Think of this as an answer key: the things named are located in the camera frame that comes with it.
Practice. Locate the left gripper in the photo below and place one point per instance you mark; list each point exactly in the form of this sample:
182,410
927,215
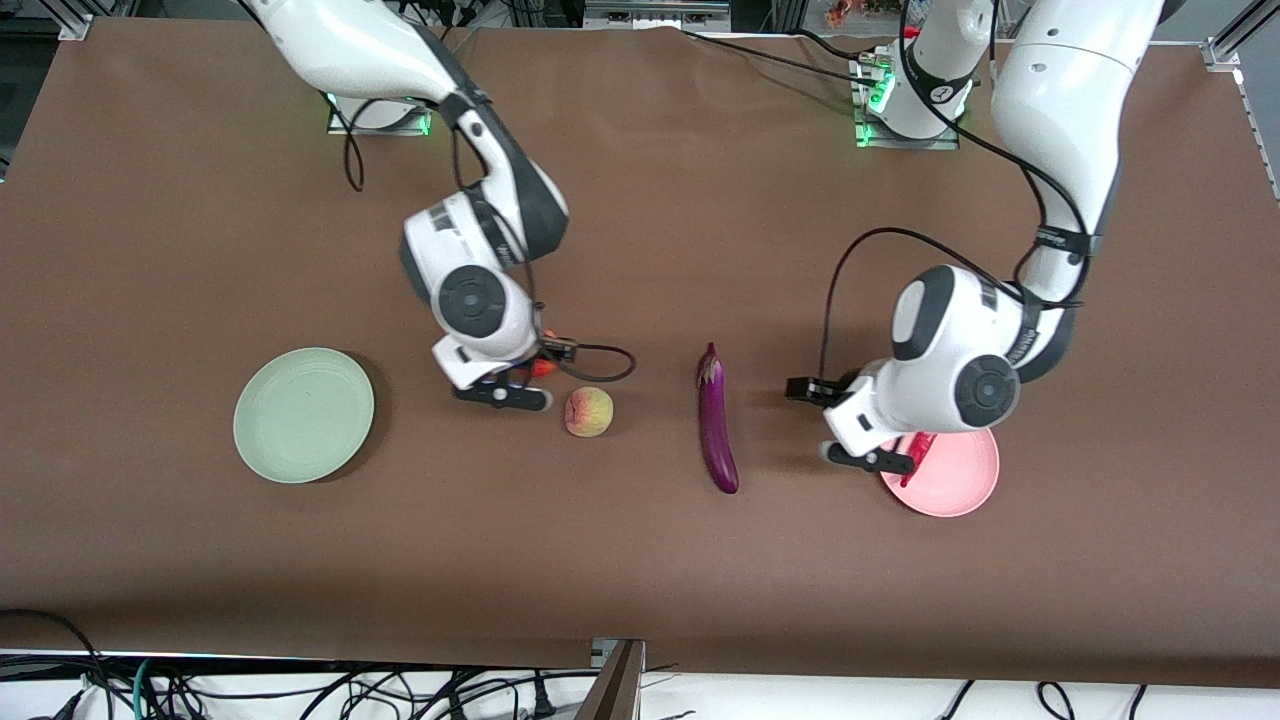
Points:
901,447

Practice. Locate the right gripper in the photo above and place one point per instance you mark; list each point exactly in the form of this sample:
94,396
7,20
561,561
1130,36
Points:
527,364

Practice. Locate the red apple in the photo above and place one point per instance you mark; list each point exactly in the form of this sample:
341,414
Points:
540,368

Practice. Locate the yellow pink peach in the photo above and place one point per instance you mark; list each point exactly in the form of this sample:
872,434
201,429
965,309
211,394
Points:
588,412

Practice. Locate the purple eggplant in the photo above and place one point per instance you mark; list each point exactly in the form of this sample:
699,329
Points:
718,430

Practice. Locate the red chili pepper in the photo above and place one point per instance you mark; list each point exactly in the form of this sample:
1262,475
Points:
918,450

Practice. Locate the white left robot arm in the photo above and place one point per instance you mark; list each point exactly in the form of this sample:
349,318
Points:
1060,100

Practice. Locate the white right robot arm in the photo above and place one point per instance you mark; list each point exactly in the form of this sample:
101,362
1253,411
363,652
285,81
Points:
350,40

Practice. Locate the pink plate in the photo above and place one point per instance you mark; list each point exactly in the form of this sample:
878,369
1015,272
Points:
960,480

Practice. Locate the brown table cloth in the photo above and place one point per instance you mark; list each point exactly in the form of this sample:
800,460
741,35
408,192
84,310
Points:
640,560

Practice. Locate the pale green plate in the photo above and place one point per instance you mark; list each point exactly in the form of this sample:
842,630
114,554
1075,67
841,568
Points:
303,415

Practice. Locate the orange background object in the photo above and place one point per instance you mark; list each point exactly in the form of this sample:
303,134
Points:
845,12

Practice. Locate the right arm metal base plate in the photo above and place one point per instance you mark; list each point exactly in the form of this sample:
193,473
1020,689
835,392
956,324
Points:
425,122

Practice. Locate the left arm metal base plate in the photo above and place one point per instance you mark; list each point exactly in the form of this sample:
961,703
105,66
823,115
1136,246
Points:
945,143

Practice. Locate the aluminium profile post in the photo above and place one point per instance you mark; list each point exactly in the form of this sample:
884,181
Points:
615,685

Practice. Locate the grey metal rail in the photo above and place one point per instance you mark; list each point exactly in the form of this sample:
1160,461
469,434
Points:
655,12

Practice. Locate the silver table corner bracket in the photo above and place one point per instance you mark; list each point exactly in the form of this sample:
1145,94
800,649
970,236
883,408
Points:
75,27
1225,55

